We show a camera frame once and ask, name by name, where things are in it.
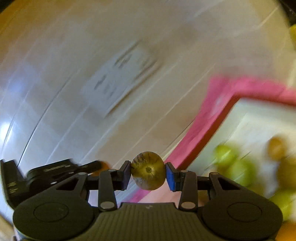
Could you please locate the striped passion fruit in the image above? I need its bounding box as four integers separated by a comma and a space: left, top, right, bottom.
131, 151, 166, 191

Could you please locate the large green apple front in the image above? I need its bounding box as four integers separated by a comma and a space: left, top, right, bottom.
225, 158, 257, 187

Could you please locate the mandarin orange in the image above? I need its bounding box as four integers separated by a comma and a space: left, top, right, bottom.
267, 136, 287, 161

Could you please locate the large orange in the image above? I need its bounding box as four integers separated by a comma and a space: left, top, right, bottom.
275, 221, 296, 241

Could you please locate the tiny orange kumquat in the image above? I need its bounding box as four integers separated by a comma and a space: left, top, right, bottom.
91, 162, 110, 177

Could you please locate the red box white inside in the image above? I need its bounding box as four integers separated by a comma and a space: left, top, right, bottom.
181, 98, 295, 198

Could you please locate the pink cloth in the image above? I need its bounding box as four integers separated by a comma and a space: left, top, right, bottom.
87, 76, 296, 204

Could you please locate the tall brown kiwi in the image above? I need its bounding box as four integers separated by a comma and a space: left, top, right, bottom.
276, 156, 296, 190

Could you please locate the yellow oil bottle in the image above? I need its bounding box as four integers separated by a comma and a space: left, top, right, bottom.
290, 24, 296, 48

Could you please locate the white double wall socket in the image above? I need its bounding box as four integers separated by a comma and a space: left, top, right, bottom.
80, 41, 159, 118

